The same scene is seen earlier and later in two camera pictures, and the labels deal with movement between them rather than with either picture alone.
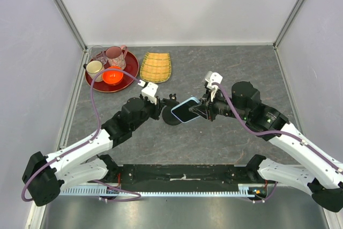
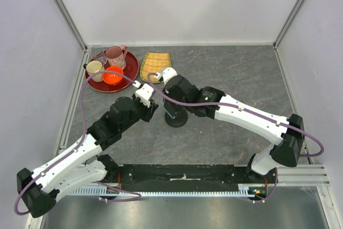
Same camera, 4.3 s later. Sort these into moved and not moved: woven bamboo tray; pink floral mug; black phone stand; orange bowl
Moved: black phone stand
Not moved: pink floral mug; orange bowl; woven bamboo tray
